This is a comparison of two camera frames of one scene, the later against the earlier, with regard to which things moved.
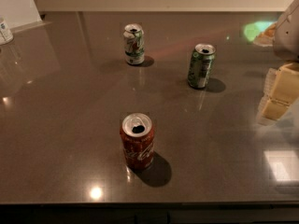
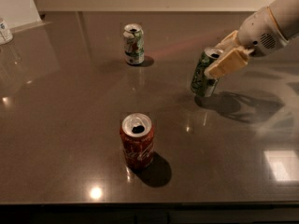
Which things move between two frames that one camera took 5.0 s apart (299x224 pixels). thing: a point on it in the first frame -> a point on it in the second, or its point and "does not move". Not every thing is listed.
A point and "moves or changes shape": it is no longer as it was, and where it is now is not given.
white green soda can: (134, 36) does not move
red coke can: (137, 135) does not move
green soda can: (201, 64) moves or changes shape
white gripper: (288, 36) -> (259, 32)
